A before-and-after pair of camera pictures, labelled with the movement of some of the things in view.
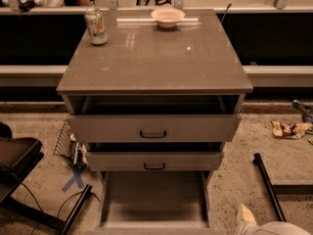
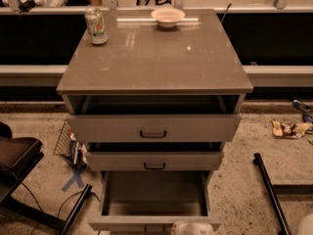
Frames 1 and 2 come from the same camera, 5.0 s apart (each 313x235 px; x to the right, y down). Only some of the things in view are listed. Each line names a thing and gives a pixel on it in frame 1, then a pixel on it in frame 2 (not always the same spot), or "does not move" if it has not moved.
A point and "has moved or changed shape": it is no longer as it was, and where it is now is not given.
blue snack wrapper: [306, 111] does not move
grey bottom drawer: [156, 203] has moved or changed shape
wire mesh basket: [69, 149] does not move
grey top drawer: [154, 127] does not move
